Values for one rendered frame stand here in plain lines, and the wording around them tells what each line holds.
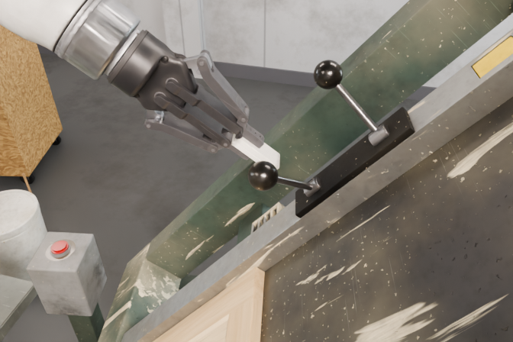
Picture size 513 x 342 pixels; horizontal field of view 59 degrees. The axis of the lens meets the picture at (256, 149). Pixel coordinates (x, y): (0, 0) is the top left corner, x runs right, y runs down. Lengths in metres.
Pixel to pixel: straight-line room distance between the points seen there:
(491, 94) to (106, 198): 2.41
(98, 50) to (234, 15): 3.19
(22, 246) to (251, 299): 1.68
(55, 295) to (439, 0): 1.04
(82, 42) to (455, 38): 0.55
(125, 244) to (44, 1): 2.03
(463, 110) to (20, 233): 1.94
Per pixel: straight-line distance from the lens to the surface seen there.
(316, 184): 0.62
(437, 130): 0.57
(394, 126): 0.59
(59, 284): 1.20
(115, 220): 2.60
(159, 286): 1.14
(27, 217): 2.21
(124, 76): 0.52
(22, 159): 2.86
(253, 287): 0.70
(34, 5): 0.51
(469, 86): 0.56
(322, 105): 0.81
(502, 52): 0.57
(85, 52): 0.52
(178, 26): 3.76
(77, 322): 1.38
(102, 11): 0.52
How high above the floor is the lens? 1.76
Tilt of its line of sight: 36 degrees down
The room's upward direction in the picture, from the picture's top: straight up
